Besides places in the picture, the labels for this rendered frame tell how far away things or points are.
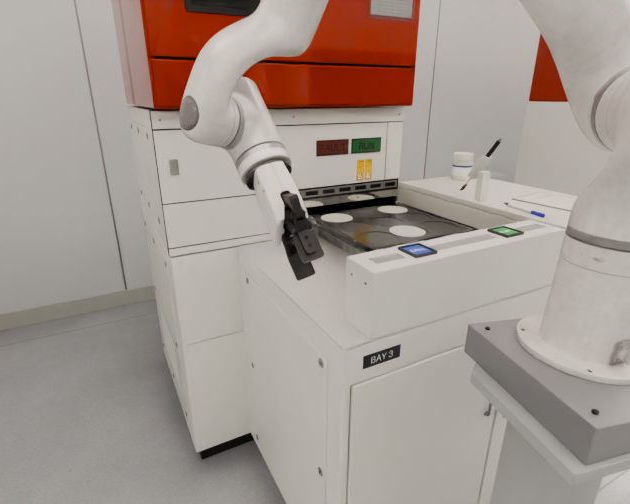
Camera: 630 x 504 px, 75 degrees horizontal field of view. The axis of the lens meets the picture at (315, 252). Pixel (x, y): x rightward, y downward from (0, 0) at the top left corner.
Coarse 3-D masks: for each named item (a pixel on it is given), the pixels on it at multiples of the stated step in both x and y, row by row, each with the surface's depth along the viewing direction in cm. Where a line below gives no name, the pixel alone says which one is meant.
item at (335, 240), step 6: (318, 228) 136; (318, 234) 137; (324, 234) 133; (330, 234) 129; (330, 240) 130; (336, 240) 127; (342, 240) 123; (342, 246) 124; (348, 246) 121; (348, 252) 121; (354, 252) 118; (360, 252) 115
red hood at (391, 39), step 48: (144, 0) 93; (192, 0) 97; (240, 0) 102; (336, 0) 113; (384, 0) 119; (144, 48) 98; (192, 48) 100; (336, 48) 117; (384, 48) 124; (144, 96) 112; (288, 96) 115; (336, 96) 122; (384, 96) 129
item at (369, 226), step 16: (368, 208) 139; (336, 224) 121; (352, 224) 122; (368, 224) 122; (384, 224) 122; (400, 224) 122; (416, 224) 121; (432, 224) 122; (448, 224) 122; (368, 240) 108; (384, 240) 108; (400, 240) 108
